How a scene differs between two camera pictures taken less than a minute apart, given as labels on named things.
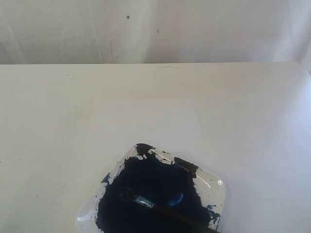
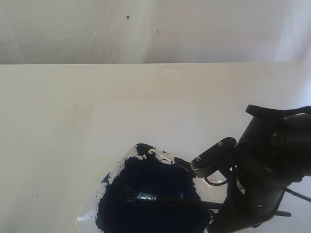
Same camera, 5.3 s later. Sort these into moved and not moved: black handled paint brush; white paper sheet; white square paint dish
Moved: black handled paint brush
Not moved: white paper sheet; white square paint dish
